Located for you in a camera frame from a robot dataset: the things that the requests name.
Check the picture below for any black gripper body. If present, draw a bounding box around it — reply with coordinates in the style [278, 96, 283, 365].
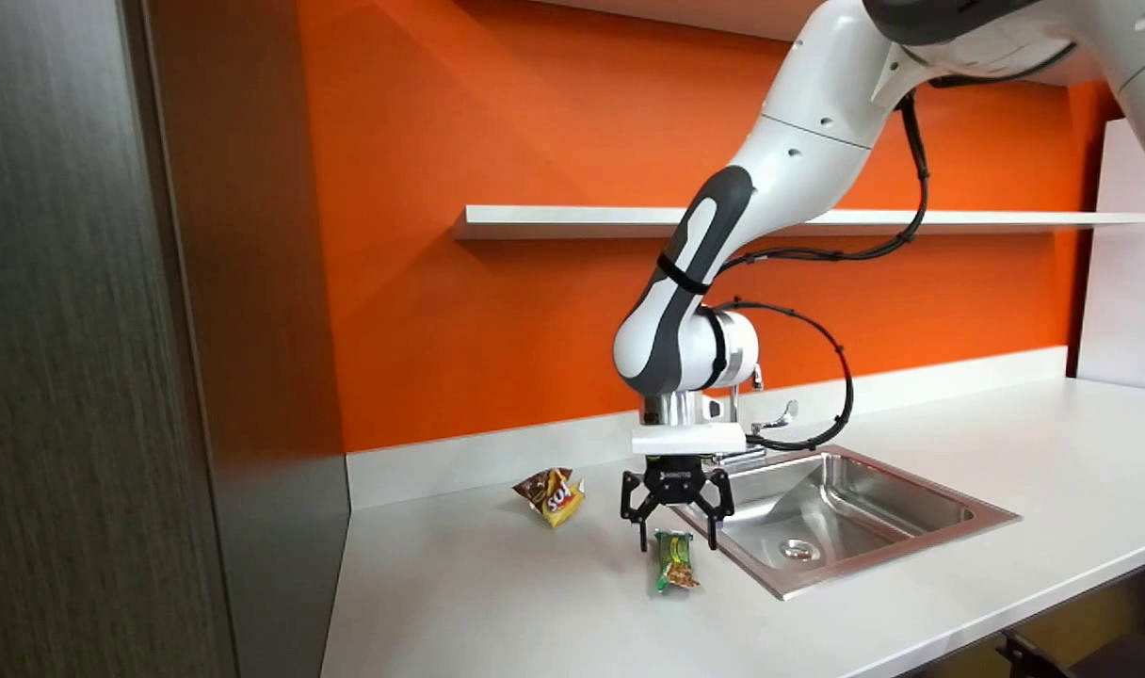
[616, 454, 740, 528]

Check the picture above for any green candy bar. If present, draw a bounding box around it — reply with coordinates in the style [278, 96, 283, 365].
[650, 528, 706, 602]

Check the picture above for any yellow brown snack bag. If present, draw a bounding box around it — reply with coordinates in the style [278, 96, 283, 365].
[510, 462, 593, 534]

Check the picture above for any stainless steel sink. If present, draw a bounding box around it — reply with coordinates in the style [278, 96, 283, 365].
[668, 441, 1025, 602]

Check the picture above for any white counter backsplash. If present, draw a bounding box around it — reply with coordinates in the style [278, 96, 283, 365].
[343, 342, 1073, 518]

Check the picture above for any black chair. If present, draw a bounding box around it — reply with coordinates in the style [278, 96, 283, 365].
[990, 627, 1145, 678]

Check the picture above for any white side panel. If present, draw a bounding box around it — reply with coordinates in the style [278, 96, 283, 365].
[1071, 112, 1145, 395]

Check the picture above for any dark wood cabinet panel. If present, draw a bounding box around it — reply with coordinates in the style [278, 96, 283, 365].
[0, 0, 356, 678]

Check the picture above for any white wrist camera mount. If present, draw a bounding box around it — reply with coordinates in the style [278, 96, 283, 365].
[628, 388, 754, 462]

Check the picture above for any chrome two-handle faucet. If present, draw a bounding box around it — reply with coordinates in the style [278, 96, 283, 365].
[726, 395, 804, 470]

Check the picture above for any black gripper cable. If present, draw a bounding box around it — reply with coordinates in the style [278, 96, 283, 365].
[700, 86, 935, 457]

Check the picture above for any white wall shelf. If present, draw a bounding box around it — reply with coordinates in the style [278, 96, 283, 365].
[451, 200, 1145, 244]

